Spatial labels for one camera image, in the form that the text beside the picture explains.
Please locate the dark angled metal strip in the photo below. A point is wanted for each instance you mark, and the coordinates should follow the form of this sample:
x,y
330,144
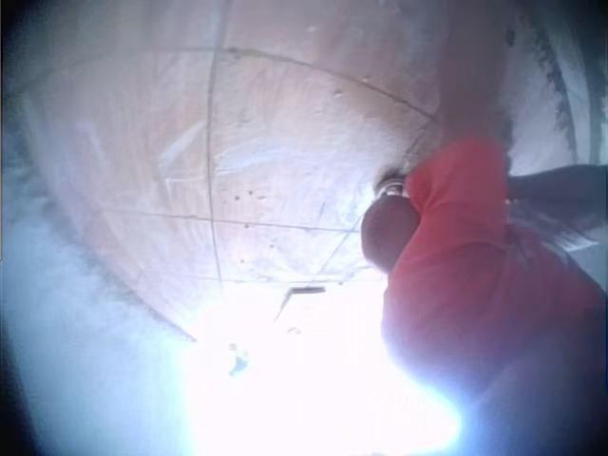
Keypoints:
x,y
304,290

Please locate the person's legs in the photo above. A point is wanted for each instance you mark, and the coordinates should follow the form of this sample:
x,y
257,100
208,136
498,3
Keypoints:
x,y
382,233

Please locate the small blue scrap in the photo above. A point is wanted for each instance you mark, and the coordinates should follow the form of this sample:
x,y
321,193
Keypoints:
x,y
237,363

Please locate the dark wide brush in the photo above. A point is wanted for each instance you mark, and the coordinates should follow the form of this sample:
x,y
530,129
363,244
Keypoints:
x,y
556,183

